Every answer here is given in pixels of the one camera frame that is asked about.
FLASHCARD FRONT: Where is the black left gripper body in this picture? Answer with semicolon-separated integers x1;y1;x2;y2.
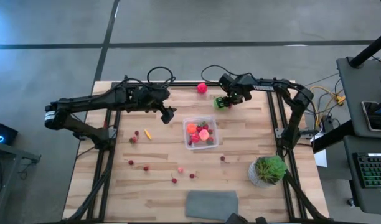
136;86;172;112

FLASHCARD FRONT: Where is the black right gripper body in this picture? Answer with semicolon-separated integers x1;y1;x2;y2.
217;73;256;104

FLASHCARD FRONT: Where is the green lime fruit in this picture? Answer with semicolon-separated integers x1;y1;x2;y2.
212;96;230;110

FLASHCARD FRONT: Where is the clear plastic tupperware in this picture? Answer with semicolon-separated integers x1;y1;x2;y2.
182;114;220;151

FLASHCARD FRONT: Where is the succulent in white pot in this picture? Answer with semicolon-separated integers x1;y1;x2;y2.
248;154;288;189

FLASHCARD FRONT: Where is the black power strip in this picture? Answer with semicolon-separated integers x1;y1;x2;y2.
321;114;335;133

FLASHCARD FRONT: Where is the grey folded cloth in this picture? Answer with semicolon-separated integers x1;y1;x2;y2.
184;190;240;222

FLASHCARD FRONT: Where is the black pole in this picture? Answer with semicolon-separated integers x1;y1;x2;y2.
311;98;381;154
347;29;381;68

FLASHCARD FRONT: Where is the white paper sheet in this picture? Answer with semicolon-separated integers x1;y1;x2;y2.
314;151;329;168

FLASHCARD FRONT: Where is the grey desk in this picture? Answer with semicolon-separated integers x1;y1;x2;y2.
336;57;381;139
342;135;381;216

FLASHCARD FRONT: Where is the black smartphone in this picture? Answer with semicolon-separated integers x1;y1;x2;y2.
360;100;381;133

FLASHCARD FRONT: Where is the grey metal stand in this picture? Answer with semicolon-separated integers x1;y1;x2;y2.
0;139;42;224

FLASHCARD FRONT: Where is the black device blue light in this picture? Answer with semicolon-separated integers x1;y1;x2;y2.
0;119;19;146

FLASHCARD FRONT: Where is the black keyboard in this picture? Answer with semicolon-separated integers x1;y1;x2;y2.
352;151;381;189

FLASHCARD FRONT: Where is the black aluminium table frame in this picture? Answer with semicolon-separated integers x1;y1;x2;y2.
63;81;331;224

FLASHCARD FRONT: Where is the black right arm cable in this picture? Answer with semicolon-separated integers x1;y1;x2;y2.
200;64;253;83

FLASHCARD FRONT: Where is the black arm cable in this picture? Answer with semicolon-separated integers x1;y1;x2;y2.
146;65;177;90
200;64;253;83

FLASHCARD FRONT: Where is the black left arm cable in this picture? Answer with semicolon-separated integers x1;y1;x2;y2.
146;65;177;90

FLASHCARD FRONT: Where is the yellow cable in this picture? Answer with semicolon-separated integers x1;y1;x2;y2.
308;85;347;124

